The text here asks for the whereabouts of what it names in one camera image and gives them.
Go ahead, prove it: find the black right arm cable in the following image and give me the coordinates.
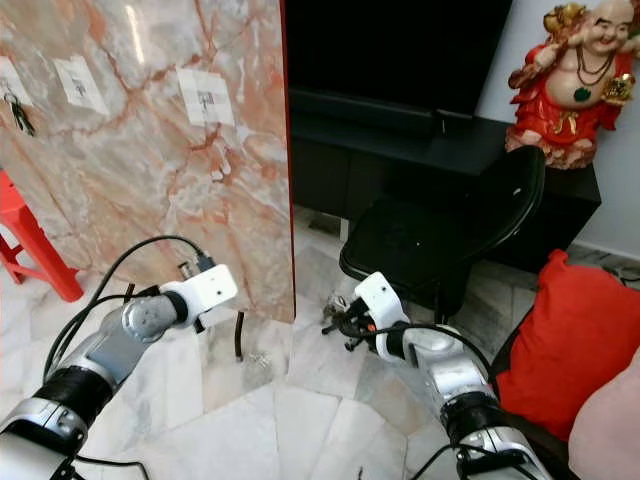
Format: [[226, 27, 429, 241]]
[[360, 320, 501, 480]]

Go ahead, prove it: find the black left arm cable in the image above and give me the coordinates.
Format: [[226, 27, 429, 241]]
[[45, 235, 219, 386]]

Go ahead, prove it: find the red plastic stool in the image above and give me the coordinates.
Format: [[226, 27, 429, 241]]
[[0, 170, 84, 303]]

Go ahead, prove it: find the black plastic chair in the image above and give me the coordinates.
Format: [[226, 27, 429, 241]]
[[320, 145, 548, 336]]

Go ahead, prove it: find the red cushion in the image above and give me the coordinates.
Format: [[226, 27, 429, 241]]
[[495, 250, 640, 443]]

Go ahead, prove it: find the person pale bare knee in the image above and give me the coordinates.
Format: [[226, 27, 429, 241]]
[[567, 350, 640, 480]]

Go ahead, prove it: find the black television screen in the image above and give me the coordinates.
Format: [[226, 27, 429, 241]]
[[285, 0, 514, 116]]

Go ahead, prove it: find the black soundbar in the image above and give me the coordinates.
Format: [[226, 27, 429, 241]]
[[290, 88, 466, 136]]

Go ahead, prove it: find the marble pattern folding table top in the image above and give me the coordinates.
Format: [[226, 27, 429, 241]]
[[0, 0, 296, 323]]

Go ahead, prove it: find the white adhesive hook sticker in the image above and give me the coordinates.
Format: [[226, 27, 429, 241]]
[[0, 55, 33, 106], [177, 66, 238, 128], [53, 55, 111, 116]]

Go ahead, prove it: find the dark key bunch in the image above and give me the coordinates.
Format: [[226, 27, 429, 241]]
[[5, 92, 38, 137]]

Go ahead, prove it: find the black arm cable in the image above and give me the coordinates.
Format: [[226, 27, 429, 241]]
[[360, 320, 501, 480], [45, 235, 219, 386]]

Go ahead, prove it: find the black metal table leg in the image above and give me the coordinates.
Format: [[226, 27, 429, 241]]
[[235, 310, 249, 361]]

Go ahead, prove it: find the black television cabinet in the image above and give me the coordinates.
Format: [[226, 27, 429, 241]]
[[290, 112, 601, 273]]

